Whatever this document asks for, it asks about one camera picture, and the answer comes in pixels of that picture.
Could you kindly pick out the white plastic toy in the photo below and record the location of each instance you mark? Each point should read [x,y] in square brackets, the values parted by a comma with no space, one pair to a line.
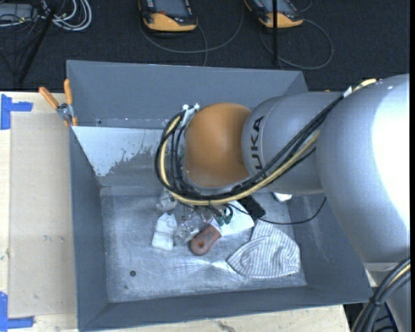
[164,233]

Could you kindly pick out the grey metal bin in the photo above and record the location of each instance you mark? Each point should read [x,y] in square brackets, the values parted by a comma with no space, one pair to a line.
[141,282]

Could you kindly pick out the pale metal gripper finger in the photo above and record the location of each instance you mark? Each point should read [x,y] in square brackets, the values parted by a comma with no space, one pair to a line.
[189,224]
[184,237]

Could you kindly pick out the small white object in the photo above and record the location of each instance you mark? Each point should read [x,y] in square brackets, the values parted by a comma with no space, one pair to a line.
[282,196]

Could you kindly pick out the white striped cloth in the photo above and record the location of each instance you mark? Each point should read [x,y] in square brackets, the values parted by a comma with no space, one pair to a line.
[266,254]

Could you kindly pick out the red-brown rounded block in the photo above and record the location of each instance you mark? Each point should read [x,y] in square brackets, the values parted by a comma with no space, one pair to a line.
[203,242]

